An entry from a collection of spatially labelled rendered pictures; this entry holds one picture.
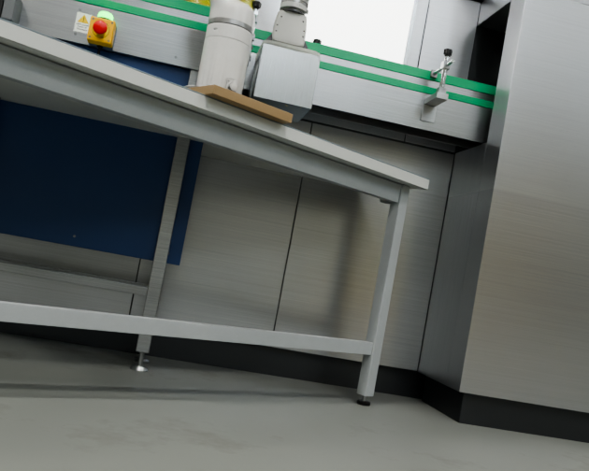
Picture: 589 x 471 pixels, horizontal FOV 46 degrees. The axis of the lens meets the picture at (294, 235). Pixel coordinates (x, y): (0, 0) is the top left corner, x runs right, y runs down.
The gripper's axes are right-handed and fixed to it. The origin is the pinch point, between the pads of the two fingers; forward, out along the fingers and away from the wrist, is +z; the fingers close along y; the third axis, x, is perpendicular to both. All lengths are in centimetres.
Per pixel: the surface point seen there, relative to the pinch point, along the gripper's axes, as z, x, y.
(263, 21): -23.2, -34.2, 6.8
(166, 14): -8.9, -7.9, 37.3
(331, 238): 47, -38, -32
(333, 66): -8.0, -18.5, -18.1
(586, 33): -33, -2, -96
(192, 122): 30, 36, 22
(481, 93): -11, -20, -71
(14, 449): 99, 87, 39
